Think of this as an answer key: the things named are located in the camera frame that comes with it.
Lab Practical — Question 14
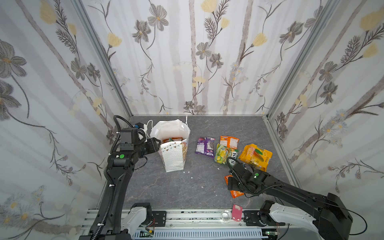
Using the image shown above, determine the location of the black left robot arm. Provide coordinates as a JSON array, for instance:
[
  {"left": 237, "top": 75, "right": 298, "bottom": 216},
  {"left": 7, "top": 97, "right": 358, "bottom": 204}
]
[{"left": 79, "top": 138, "right": 161, "bottom": 240}]

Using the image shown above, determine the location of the small orange snack packet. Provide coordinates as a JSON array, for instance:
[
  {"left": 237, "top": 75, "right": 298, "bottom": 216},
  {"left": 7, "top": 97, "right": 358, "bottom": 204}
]
[{"left": 220, "top": 136, "right": 239, "bottom": 150}]

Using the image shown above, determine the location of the orange chips packet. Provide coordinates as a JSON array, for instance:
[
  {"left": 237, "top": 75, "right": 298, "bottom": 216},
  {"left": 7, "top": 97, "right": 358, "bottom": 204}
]
[{"left": 225, "top": 175, "right": 245, "bottom": 199}]

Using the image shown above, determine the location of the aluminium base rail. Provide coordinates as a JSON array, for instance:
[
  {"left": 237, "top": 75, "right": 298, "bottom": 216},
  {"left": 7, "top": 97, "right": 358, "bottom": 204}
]
[{"left": 78, "top": 207, "right": 328, "bottom": 240}]

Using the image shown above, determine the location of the white round knob on rail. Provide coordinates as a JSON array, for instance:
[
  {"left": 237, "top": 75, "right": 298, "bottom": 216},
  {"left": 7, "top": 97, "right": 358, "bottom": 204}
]
[{"left": 221, "top": 210, "right": 232, "bottom": 222}]

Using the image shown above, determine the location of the purple Fox's berries candy bag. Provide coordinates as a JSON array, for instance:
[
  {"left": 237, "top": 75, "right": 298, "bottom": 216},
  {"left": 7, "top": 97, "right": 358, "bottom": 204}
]
[{"left": 195, "top": 137, "right": 215, "bottom": 158}]

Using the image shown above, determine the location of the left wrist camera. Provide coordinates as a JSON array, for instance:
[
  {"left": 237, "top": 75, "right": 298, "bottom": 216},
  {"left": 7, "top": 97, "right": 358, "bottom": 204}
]
[{"left": 120, "top": 122, "right": 147, "bottom": 151}]

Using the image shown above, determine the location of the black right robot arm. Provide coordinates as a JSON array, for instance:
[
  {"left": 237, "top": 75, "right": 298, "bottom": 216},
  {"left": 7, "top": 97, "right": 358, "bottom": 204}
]
[{"left": 227, "top": 157, "right": 353, "bottom": 240}]

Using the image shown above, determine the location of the yellow snack box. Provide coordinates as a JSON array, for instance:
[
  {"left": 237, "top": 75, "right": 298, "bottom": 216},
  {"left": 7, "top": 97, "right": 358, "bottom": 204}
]
[{"left": 239, "top": 144, "right": 273, "bottom": 172}]

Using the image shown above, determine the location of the green Fox's spring tea bag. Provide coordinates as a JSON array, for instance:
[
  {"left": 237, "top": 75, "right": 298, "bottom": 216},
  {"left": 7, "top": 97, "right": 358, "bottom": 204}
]
[{"left": 214, "top": 144, "right": 239, "bottom": 164}]

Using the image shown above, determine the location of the white paper gift bag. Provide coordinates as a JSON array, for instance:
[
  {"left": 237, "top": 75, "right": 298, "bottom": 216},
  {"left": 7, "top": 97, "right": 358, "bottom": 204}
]
[{"left": 147, "top": 117, "right": 191, "bottom": 173}]

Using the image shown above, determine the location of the pink tag on rail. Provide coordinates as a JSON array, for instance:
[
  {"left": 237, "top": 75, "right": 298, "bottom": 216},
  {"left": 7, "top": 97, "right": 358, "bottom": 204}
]
[{"left": 232, "top": 204, "right": 243, "bottom": 222}]

